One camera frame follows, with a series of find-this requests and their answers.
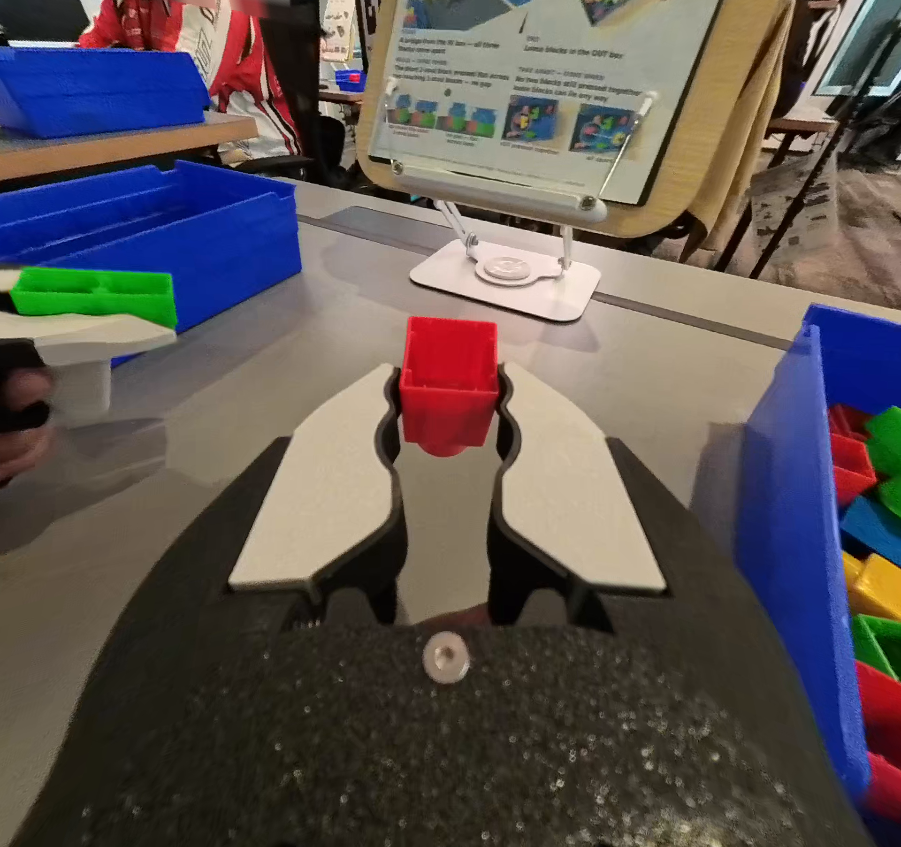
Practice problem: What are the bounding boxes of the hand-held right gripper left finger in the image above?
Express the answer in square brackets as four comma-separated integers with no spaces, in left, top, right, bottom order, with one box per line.
[229,363,408,598]

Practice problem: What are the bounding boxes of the pile of mega blocks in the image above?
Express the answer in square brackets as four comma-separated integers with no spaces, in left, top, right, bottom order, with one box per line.
[827,404,901,820]

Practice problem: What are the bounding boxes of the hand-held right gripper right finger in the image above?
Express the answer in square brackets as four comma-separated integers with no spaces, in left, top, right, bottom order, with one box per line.
[486,361,667,598]

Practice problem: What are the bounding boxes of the instruction board on white stand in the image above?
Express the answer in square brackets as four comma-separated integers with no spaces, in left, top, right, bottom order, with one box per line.
[355,0,807,323]

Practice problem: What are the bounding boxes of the red mega block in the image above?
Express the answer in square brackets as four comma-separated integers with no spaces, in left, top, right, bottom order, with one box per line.
[399,317,501,457]

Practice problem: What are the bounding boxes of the wooden table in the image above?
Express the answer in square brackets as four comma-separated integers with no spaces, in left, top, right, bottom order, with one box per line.
[0,111,260,183]

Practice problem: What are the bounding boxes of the tan curtain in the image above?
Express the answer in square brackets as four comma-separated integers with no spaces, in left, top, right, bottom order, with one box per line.
[679,0,796,260]

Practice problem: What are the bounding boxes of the person's left hand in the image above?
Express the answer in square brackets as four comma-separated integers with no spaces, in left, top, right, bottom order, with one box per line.
[0,367,59,485]

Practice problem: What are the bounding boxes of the green mega block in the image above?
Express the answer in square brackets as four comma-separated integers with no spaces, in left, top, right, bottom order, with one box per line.
[10,267,178,330]

